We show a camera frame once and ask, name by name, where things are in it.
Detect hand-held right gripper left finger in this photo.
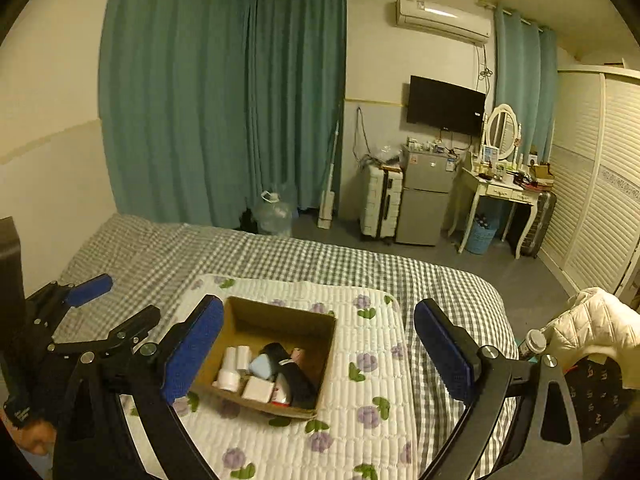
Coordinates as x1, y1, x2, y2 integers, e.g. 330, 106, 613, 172
50, 294, 225, 480

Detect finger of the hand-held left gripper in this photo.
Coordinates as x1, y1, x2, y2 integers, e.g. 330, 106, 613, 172
27, 274, 113, 333
50, 305, 161, 361

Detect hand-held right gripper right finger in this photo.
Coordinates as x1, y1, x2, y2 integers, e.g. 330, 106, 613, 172
414, 298, 585, 480

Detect white plastic bottle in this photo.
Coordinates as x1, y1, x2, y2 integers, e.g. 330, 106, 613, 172
212, 345, 241, 392

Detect light blue small object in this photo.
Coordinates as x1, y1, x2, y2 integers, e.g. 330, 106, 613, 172
248, 353, 276, 381

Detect small white box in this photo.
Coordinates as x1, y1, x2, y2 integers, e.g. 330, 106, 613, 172
242, 376, 276, 403

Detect small black case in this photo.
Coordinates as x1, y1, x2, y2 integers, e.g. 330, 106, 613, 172
262, 342, 293, 366

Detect brown cardboard box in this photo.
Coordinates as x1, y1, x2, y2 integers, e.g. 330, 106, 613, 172
192, 296, 337, 421

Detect white bottle with red cap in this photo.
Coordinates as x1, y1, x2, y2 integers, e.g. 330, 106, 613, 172
271, 377, 293, 407

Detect black power adapter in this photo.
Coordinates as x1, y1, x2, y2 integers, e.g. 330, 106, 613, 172
282, 362, 318, 408

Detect person's left hand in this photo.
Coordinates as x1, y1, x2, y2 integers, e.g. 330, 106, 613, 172
7, 417, 56, 461

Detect clear plastic jar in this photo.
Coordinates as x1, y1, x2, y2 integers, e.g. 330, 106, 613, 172
520, 329, 548, 361

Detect floral quilted mat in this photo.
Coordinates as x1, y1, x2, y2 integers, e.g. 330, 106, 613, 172
120, 274, 418, 480

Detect blue woven basket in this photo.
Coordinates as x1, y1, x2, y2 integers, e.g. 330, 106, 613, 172
464, 210, 501, 256

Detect grey checkered bed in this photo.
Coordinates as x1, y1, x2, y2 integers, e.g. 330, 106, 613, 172
52, 212, 521, 480

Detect white puffer jacket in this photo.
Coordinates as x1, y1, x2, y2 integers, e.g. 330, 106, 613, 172
542, 287, 640, 388

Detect grey mini fridge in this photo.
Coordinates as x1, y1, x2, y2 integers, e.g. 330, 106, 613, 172
395, 144, 458, 247

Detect dark suitcase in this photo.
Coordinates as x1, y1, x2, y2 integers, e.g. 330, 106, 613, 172
520, 190, 557, 260

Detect white suitcase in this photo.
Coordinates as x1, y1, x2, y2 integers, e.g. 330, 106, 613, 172
359, 164, 404, 243

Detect clear water jug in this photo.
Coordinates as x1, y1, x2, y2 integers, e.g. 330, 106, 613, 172
252, 190, 296, 237

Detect dark patterned garment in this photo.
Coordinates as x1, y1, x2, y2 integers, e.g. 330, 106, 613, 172
565, 355, 636, 443

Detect white dressing table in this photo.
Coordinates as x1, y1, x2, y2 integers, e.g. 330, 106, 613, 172
447, 160, 543, 261

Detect white mop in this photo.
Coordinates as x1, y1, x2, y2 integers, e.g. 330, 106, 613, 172
317, 100, 346, 230

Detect wide teal curtain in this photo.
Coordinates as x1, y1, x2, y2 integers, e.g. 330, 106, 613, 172
98, 0, 258, 228

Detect white louvered wardrobe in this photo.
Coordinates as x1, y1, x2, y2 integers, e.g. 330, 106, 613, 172
537, 65, 640, 301

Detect oval vanity mirror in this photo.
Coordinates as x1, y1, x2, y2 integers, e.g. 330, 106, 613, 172
484, 103, 522, 163

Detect narrow teal curtain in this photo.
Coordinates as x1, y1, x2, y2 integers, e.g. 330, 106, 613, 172
492, 7, 558, 153

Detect white air conditioner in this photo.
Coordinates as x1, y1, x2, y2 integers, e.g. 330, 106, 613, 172
395, 0, 492, 43

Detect hanging wall cables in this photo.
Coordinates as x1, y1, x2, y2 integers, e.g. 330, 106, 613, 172
352, 106, 381, 166

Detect black wall television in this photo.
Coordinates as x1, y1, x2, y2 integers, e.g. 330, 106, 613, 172
406, 75, 487, 137

